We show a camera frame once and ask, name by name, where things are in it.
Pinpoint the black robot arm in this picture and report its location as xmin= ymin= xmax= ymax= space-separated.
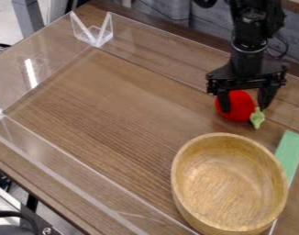
xmin=205 ymin=0 xmax=288 ymax=113

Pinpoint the black metal bracket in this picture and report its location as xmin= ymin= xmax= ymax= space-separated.
xmin=20 ymin=205 xmax=63 ymax=235

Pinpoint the red plush fruit green stem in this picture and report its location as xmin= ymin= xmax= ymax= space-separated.
xmin=215 ymin=90 xmax=264 ymax=129

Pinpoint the black cable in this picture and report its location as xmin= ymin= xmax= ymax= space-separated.
xmin=0 ymin=209 xmax=39 ymax=235

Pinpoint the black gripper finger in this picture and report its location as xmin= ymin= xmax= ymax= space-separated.
xmin=257 ymin=87 xmax=278 ymax=110
xmin=216 ymin=90 xmax=231 ymax=113

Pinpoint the wooden bowl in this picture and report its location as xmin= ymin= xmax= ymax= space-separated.
xmin=171 ymin=133 xmax=288 ymax=235

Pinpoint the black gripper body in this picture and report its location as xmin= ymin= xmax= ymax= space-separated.
xmin=205 ymin=60 xmax=288 ymax=95

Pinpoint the clear acrylic enclosure wall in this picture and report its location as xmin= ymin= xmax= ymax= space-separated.
xmin=0 ymin=8 xmax=299 ymax=235

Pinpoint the green tape strip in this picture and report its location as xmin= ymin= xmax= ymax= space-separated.
xmin=275 ymin=130 xmax=299 ymax=185

